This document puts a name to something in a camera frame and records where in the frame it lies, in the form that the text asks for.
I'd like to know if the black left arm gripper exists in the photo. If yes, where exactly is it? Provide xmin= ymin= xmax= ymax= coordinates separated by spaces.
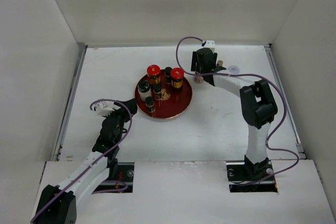
xmin=102 ymin=99 xmax=137 ymax=144

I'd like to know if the white lid sauce jar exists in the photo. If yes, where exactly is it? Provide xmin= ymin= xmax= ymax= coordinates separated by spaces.
xmin=194 ymin=76 xmax=204 ymax=83

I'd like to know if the black cap pepper bottle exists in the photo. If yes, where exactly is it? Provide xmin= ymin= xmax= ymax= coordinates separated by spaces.
xmin=145 ymin=97 xmax=155 ymax=114

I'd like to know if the clear jar white powder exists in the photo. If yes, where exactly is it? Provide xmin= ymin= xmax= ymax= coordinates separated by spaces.
xmin=138 ymin=80 xmax=152 ymax=101

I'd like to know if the small black cap spice bottle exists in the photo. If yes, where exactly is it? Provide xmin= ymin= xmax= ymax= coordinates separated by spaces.
xmin=164 ymin=67 xmax=172 ymax=85

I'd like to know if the red lid chili sauce jar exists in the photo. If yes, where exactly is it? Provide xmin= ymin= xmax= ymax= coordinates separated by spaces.
xmin=147 ymin=65 xmax=161 ymax=86

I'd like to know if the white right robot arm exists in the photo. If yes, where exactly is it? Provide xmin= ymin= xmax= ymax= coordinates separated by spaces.
xmin=191 ymin=48 xmax=278 ymax=182

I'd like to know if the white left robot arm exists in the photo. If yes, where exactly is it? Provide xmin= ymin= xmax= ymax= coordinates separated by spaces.
xmin=30 ymin=98 xmax=138 ymax=223

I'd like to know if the red round tray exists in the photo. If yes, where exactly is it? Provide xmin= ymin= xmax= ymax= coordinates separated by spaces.
xmin=134 ymin=69 xmax=193 ymax=120

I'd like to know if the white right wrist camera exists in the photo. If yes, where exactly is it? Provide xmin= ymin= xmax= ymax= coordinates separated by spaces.
xmin=202 ymin=40 xmax=215 ymax=53

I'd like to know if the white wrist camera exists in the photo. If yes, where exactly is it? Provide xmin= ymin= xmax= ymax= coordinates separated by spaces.
xmin=202 ymin=40 xmax=215 ymax=53
xmin=93 ymin=101 xmax=113 ymax=116

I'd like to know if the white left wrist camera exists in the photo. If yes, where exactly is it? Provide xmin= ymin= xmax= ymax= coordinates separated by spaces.
xmin=93 ymin=101 xmax=113 ymax=116

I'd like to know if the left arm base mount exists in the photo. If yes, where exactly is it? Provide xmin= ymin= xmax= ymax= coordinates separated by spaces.
xmin=93 ymin=163 xmax=135 ymax=194

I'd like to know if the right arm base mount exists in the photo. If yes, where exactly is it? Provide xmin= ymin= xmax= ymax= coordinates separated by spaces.
xmin=226 ymin=161 xmax=278 ymax=193

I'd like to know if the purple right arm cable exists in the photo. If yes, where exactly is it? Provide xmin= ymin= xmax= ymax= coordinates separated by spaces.
xmin=175 ymin=36 xmax=300 ymax=185

